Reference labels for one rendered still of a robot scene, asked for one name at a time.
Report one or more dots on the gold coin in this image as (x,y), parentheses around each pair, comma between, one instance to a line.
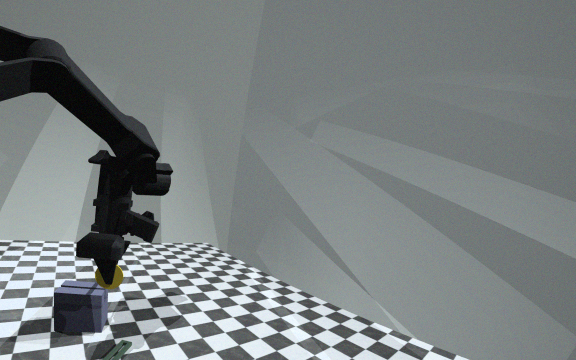
(117,280)

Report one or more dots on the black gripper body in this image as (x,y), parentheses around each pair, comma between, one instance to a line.
(107,244)

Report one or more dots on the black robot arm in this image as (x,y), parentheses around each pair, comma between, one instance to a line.
(41,65)

